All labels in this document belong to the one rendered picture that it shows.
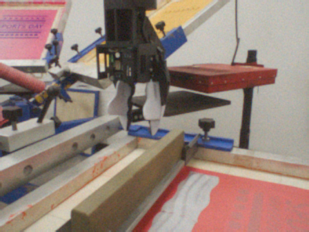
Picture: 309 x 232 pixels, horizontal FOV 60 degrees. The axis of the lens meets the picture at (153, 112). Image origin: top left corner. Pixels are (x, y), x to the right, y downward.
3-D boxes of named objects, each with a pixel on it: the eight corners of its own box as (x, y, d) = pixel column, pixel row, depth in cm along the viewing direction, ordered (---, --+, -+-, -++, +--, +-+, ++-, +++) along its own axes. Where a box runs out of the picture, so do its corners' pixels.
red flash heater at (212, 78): (221, 77, 198) (221, 61, 195) (279, 85, 162) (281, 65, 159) (152, 85, 165) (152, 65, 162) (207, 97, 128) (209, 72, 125)
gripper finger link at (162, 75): (144, 108, 44) (134, 55, 43) (148, 105, 46) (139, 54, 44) (170, 105, 42) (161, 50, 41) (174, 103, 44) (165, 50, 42)
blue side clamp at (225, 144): (232, 162, 73) (234, 138, 72) (228, 170, 69) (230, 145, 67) (135, 145, 86) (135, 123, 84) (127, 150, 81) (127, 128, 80)
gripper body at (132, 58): (96, 84, 40) (90, -3, 37) (125, 76, 48) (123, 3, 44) (141, 88, 37) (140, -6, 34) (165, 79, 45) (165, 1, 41)
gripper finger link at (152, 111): (138, 144, 42) (127, 85, 40) (154, 132, 47) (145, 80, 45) (156, 144, 40) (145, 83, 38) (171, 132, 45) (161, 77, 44)
